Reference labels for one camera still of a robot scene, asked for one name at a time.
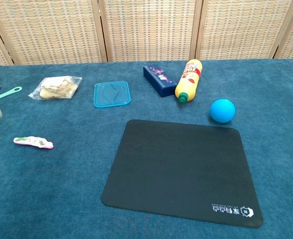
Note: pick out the small pink object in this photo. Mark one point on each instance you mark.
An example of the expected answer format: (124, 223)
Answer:
(34, 142)

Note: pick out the mint green brush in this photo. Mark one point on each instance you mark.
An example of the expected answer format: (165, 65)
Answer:
(9, 92)

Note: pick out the clear bag of snacks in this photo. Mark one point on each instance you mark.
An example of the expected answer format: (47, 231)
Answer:
(56, 87)

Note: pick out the blue table cloth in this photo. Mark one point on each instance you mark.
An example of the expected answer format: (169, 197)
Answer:
(61, 186)

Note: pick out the blue transparent plastic lid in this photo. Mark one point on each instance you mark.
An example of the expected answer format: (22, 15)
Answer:
(111, 94)

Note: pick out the dark blue printed box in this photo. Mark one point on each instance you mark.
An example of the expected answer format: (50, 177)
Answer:
(159, 77)

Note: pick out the yellow bottle green cap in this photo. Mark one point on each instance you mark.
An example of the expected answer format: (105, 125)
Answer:
(189, 82)

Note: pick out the black mouse pad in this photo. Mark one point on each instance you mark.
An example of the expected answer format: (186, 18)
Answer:
(181, 171)

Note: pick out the blue ball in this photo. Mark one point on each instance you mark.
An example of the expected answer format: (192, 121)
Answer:
(222, 110)

